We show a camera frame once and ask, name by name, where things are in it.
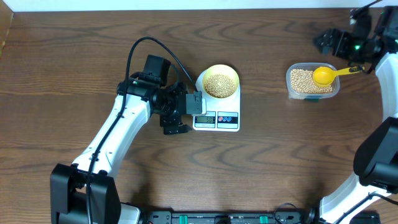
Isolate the yellow plastic scoop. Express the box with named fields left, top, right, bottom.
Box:
left=313, top=66, right=364, bottom=87

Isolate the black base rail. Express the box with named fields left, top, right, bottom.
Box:
left=138, top=211, right=303, bottom=224

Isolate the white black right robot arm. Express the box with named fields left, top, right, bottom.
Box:
left=307, top=6, right=397, bottom=223

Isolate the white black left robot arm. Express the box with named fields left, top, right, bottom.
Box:
left=50, top=72, right=205, bottom=223

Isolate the cardboard box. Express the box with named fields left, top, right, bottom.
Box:
left=0, top=0, right=14, bottom=54

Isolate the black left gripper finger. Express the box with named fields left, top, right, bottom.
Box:
left=164, top=124, right=192, bottom=135
left=185, top=91, right=206, bottom=115

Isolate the yellow plastic bowl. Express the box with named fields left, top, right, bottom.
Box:
left=201, top=64, right=239, bottom=99

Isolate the white digital kitchen scale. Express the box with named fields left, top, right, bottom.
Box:
left=193, top=70, right=241, bottom=132

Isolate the clear container of soybeans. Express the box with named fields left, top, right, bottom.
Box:
left=286, top=63, right=340, bottom=100

